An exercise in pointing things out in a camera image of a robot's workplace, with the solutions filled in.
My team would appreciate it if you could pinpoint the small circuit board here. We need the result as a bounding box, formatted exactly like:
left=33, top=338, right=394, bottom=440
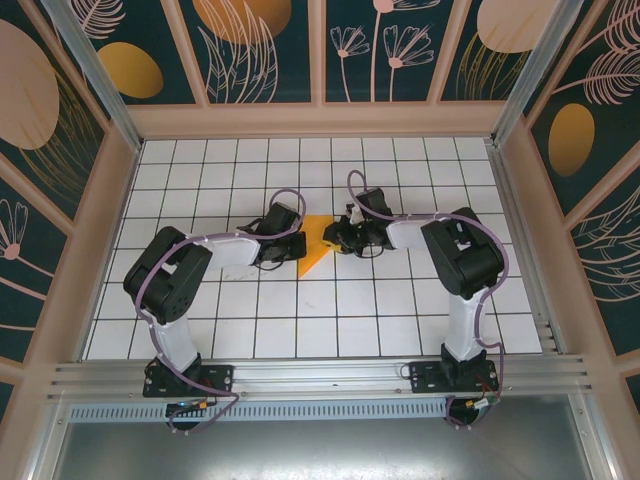
left=166, top=398, right=220, bottom=417
left=464, top=396, right=503, bottom=415

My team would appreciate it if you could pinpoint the grey metal base panel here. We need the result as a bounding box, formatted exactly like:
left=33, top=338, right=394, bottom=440
left=49, top=418, right=609, bottom=480

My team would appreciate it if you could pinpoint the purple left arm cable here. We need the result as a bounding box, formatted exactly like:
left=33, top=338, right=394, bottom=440
left=135, top=188, right=307, bottom=434

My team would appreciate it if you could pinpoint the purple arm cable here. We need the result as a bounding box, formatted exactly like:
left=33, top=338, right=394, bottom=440
left=347, top=169, right=511, bottom=432
left=135, top=188, right=307, bottom=434

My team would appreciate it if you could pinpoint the aluminium mounting rail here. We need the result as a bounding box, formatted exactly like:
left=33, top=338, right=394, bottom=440
left=47, top=353, right=596, bottom=402

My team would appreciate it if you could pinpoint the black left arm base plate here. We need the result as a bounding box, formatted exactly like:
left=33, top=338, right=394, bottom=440
left=143, top=363, right=235, bottom=399

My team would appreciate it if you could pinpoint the grey slotted cable duct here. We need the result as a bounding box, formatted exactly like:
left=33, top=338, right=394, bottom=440
left=67, top=397, right=451, bottom=422

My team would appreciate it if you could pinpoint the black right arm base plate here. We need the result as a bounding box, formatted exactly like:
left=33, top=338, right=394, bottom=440
left=408, top=360, right=501, bottom=396

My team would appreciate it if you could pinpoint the aluminium side rail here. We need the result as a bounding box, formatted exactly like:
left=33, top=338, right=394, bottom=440
left=485, top=139, right=569, bottom=357

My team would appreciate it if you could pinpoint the aluminium corner post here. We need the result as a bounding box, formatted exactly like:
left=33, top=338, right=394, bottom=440
left=490, top=0, right=599, bottom=147
left=38, top=0, right=146, bottom=154

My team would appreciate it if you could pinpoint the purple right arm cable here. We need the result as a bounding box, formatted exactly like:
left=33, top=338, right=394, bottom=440
left=347, top=169, right=511, bottom=432

